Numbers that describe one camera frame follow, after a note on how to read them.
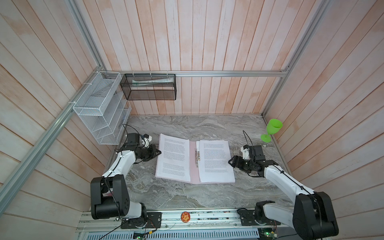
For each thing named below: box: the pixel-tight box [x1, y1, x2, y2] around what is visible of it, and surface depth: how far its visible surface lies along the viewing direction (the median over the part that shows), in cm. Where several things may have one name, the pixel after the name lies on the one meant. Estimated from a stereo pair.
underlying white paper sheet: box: [198, 140, 236, 184], surface depth 95 cm
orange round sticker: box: [180, 211, 191, 223], surface depth 76 cm
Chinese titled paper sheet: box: [196, 141, 200, 151], surface depth 103 cm
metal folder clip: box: [195, 148, 201, 168], surface depth 97 cm
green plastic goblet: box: [260, 118, 284, 143], surface depth 100 cm
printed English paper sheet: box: [155, 133, 191, 182], surface depth 91 cm
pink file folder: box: [155, 140, 236, 185], surface depth 92 cm
